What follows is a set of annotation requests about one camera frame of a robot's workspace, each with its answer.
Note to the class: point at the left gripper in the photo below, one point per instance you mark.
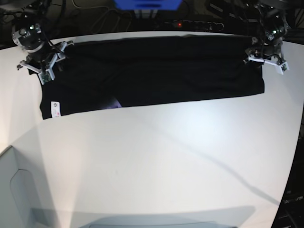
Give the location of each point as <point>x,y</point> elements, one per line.
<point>263,53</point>

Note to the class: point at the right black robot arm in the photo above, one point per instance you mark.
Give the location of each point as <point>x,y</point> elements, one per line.
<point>29,34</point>

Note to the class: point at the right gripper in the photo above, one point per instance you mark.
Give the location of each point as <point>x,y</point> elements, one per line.
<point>45,58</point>

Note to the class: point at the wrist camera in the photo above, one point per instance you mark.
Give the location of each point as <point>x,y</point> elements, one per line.
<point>46,77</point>
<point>281,68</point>

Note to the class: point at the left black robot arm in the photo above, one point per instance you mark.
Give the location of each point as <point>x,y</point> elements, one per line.
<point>272,19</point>

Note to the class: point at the grey robot base cover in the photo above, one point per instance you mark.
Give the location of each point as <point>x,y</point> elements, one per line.
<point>20,205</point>

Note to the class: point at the black power strip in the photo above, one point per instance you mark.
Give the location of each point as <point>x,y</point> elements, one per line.
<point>190,25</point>

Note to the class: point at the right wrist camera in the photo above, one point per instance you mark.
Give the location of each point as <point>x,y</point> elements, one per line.
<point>46,77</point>

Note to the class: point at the black T-shirt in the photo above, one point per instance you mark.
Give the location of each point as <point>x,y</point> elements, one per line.
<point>150,71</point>

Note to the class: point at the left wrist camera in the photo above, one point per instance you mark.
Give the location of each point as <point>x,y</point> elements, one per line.
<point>281,68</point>

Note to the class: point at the blue plastic bin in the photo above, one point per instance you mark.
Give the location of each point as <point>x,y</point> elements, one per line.
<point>147,4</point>

